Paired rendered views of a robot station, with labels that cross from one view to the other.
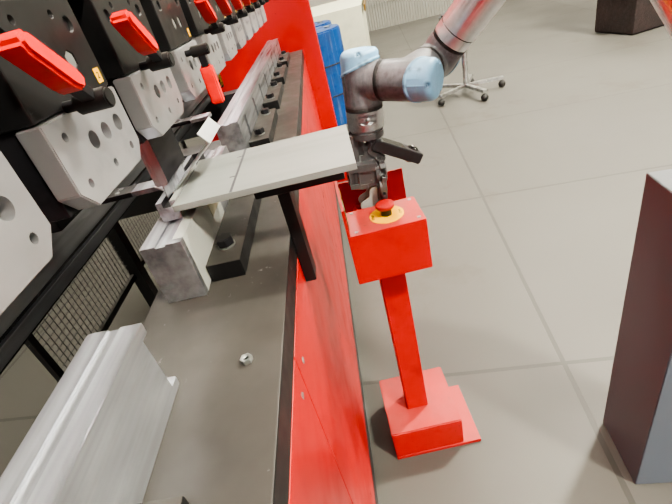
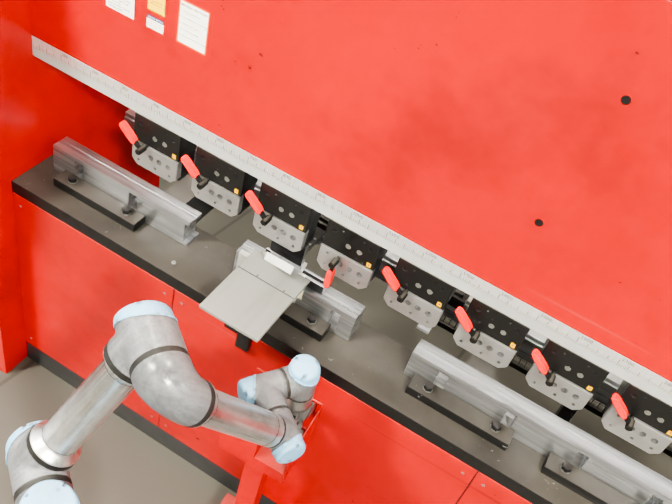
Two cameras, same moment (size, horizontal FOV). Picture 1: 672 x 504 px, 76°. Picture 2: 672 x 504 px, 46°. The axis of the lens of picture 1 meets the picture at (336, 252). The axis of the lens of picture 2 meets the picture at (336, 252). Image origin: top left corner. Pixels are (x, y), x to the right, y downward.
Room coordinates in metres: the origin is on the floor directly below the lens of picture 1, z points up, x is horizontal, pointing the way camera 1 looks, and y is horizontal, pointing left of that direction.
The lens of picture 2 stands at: (1.10, -1.26, 2.55)
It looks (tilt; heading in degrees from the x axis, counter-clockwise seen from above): 44 degrees down; 102
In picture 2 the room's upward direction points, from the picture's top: 17 degrees clockwise
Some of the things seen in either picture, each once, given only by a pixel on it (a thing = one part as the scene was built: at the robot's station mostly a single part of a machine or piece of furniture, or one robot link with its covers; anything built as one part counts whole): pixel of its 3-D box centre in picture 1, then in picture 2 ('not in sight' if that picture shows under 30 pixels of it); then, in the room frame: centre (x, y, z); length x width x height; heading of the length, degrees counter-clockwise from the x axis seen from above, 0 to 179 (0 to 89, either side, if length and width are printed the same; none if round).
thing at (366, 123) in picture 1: (365, 120); (296, 393); (0.88, -0.13, 0.95); 0.08 x 0.08 x 0.05
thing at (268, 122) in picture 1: (265, 128); (459, 411); (1.26, 0.10, 0.89); 0.30 x 0.05 x 0.03; 175
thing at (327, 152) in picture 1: (268, 164); (256, 293); (0.65, 0.07, 1.00); 0.26 x 0.18 x 0.01; 85
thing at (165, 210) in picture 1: (185, 183); (294, 270); (0.70, 0.21, 0.98); 0.20 x 0.03 x 0.03; 175
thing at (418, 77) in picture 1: (412, 77); (265, 395); (0.83, -0.22, 1.02); 0.11 x 0.11 x 0.08; 48
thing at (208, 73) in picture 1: (205, 75); (331, 272); (0.81, 0.14, 1.12); 0.04 x 0.02 x 0.10; 85
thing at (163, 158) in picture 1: (163, 156); (288, 249); (0.67, 0.21, 1.05); 0.10 x 0.02 x 0.10; 175
